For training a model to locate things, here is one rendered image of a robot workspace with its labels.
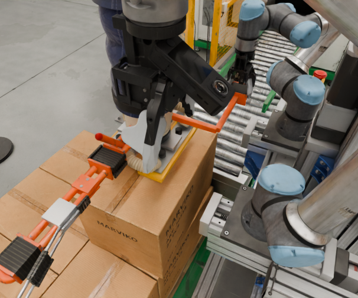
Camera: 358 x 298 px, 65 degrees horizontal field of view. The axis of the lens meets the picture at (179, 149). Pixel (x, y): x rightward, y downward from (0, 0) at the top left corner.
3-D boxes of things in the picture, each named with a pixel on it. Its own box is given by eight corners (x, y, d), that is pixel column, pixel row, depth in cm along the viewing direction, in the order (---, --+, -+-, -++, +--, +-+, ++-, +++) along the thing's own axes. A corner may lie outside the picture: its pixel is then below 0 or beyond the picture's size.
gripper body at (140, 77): (144, 80, 45) (136, -1, 37) (193, 93, 43) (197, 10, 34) (117, 106, 41) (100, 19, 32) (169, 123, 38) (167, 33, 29)
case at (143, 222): (151, 161, 176) (146, 109, 147) (211, 182, 163) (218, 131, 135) (90, 242, 138) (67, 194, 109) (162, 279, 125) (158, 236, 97)
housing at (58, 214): (62, 205, 81) (58, 196, 78) (81, 214, 79) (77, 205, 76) (45, 224, 77) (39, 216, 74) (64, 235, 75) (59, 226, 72)
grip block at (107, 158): (104, 154, 96) (101, 141, 92) (129, 163, 93) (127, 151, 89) (89, 171, 91) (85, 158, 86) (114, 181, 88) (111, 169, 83)
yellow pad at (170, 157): (178, 120, 124) (178, 111, 121) (199, 127, 121) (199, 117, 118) (137, 174, 103) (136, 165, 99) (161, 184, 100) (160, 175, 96)
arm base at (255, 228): (293, 211, 93) (302, 193, 86) (283, 250, 83) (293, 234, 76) (248, 194, 98) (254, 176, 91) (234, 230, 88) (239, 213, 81)
